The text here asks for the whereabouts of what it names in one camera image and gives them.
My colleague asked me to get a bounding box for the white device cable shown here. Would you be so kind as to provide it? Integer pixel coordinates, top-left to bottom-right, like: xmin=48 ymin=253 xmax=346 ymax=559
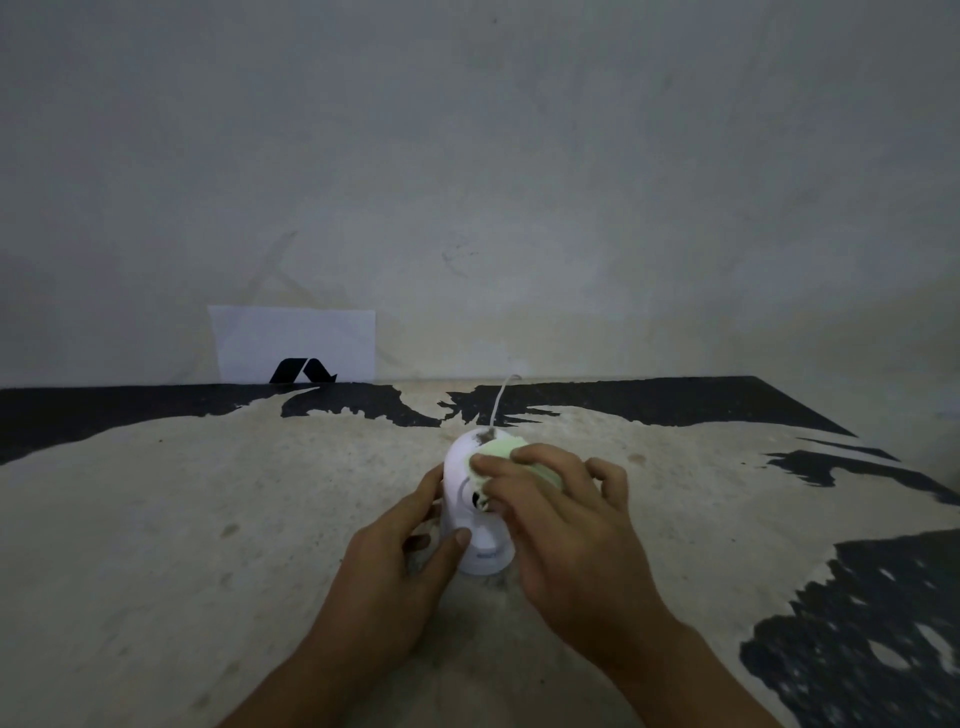
xmin=490 ymin=372 xmax=525 ymax=438

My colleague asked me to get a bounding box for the white round camera device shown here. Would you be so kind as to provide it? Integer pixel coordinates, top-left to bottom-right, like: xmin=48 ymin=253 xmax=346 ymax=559
xmin=437 ymin=429 xmax=519 ymax=578

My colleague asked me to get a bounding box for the person's right hand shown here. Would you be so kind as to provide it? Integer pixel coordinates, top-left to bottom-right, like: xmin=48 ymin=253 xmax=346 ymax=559
xmin=470 ymin=444 xmax=678 ymax=663

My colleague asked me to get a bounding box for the person's left forearm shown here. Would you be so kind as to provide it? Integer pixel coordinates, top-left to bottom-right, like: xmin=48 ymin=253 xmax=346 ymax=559
xmin=216 ymin=636 xmax=393 ymax=728

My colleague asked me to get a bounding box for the person's right forearm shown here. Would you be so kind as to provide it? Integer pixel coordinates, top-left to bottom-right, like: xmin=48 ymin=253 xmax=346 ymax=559
xmin=592 ymin=616 xmax=786 ymax=728

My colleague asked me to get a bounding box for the person's left hand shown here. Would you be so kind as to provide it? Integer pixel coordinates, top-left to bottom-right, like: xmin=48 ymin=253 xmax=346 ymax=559
xmin=318 ymin=465 xmax=473 ymax=670

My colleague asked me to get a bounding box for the white paper sheet black mark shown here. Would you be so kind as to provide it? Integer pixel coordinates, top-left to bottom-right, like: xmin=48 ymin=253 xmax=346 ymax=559
xmin=207 ymin=305 xmax=378 ymax=386

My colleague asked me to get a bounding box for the light green cleaning cloth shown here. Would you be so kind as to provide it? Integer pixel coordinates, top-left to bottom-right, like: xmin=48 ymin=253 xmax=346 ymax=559
xmin=468 ymin=437 xmax=564 ymax=496

